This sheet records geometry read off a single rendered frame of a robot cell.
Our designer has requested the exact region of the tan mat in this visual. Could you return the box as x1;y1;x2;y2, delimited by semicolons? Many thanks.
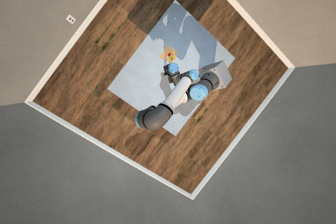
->
161;45;178;63

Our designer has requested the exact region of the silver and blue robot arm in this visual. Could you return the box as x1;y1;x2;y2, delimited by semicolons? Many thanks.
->
135;63;220;131

